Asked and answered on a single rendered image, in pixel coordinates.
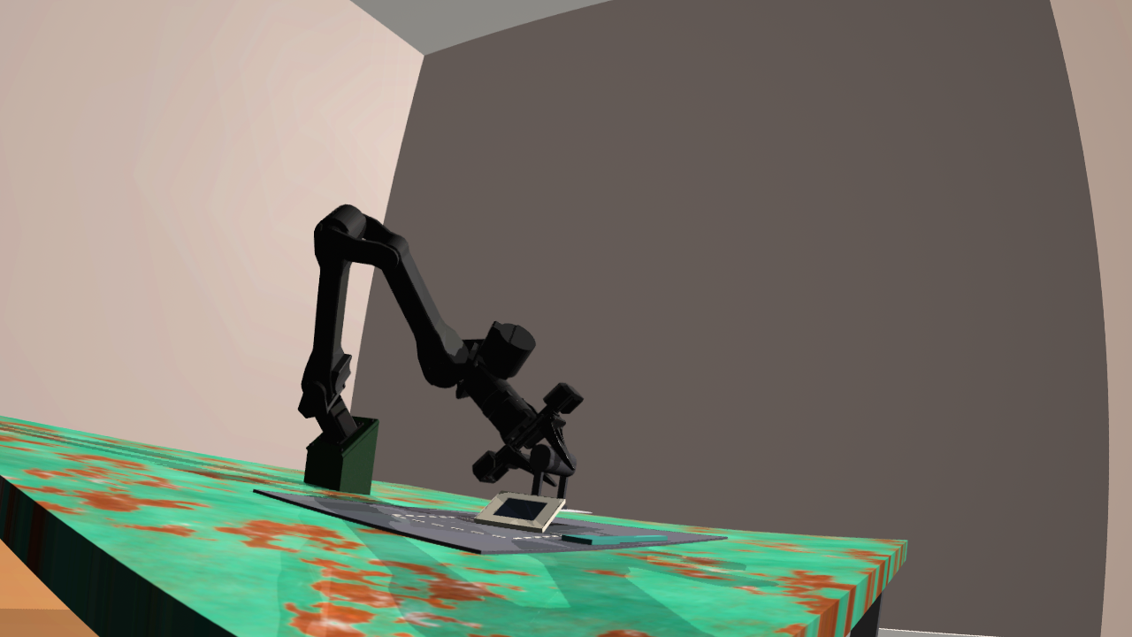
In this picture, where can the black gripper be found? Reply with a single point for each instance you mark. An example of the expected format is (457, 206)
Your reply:
(517, 423)

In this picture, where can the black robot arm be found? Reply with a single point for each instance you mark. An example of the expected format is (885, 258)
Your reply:
(478, 367)

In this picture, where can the cream square tile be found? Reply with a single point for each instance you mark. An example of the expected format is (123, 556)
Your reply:
(520, 511)

